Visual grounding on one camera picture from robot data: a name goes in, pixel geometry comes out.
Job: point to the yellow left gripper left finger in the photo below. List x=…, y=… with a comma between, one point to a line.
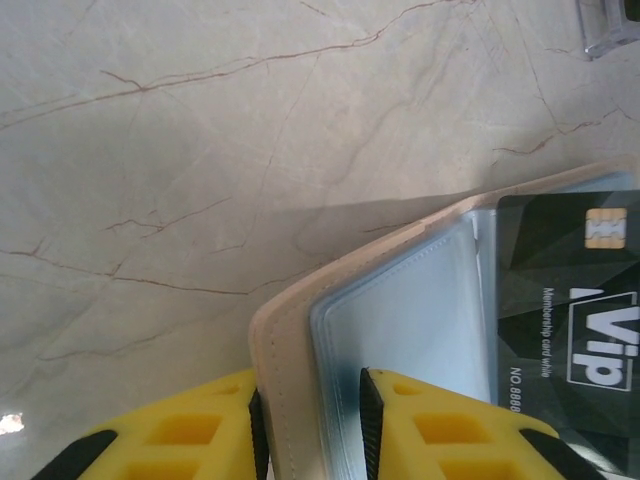
x=185, y=440

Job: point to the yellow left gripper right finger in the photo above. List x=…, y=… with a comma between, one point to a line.
x=450, y=440

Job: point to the black membership card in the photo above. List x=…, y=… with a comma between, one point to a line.
x=540, y=260

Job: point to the clear acrylic card stand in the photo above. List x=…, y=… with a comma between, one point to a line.
x=605, y=30

